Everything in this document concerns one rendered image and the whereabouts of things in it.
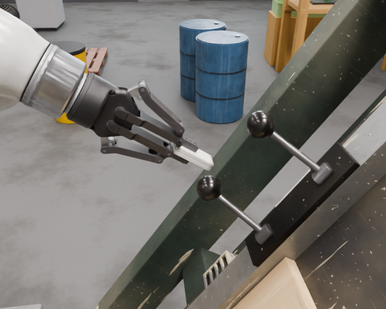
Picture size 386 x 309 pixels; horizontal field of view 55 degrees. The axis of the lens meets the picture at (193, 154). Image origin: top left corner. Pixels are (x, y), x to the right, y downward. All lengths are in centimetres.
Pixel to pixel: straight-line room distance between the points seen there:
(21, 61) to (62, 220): 230
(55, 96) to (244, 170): 39
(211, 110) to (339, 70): 310
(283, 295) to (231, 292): 9
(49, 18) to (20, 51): 731
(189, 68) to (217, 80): 64
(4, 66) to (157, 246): 51
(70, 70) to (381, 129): 40
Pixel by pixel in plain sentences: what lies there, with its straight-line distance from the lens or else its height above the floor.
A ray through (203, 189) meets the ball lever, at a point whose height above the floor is 144.
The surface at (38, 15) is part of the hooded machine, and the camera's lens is 786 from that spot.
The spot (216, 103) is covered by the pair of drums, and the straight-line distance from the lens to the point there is 372.
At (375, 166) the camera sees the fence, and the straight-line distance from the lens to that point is 50.
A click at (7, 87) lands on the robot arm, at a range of 52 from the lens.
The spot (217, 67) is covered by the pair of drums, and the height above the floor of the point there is 60.
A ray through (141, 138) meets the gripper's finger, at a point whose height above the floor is 148.
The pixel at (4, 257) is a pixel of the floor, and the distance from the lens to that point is 264.
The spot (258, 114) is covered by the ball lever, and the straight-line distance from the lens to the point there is 48.
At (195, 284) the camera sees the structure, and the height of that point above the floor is 111.
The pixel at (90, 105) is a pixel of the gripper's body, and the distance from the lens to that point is 52.
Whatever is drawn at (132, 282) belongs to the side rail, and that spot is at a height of 104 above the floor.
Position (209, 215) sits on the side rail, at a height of 123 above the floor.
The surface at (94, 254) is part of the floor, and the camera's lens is 246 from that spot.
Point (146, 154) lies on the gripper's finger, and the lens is 58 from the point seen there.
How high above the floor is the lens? 176
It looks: 32 degrees down
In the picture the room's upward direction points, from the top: straight up
